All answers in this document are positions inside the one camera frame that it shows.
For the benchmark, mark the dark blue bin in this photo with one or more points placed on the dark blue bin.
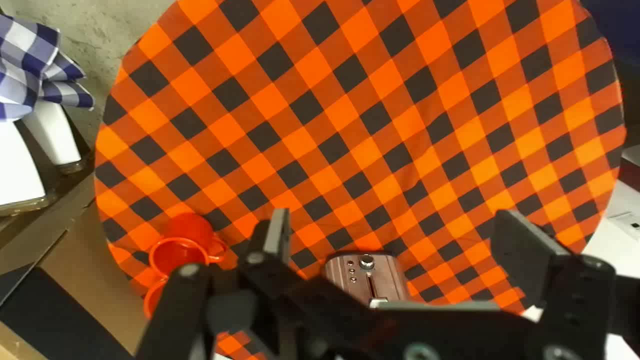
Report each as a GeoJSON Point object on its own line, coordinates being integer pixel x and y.
{"type": "Point", "coordinates": [616, 47]}

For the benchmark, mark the orange bowl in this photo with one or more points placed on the orange bowl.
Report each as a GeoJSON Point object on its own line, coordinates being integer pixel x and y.
{"type": "Point", "coordinates": [152, 298]}

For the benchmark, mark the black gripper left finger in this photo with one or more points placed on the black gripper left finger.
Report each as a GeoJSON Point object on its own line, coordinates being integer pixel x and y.
{"type": "Point", "coordinates": [190, 312]}

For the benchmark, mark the silver toaster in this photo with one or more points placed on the silver toaster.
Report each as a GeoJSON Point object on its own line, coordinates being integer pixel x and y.
{"type": "Point", "coordinates": [361, 283]}

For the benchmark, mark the blue white checkered cloth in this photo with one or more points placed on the blue white checkered cloth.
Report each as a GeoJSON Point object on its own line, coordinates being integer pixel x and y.
{"type": "Point", "coordinates": [27, 66]}

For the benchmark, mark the orange black checkered tablecloth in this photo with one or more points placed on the orange black checkered tablecloth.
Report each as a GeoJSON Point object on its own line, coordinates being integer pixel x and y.
{"type": "Point", "coordinates": [373, 120]}

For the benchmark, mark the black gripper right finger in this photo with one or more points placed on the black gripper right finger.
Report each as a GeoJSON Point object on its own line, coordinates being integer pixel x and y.
{"type": "Point", "coordinates": [572, 301]}

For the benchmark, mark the white desk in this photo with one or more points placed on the white desk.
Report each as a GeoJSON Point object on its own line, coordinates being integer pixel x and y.
{"type": "Point", "coordinates": [623, 226]}

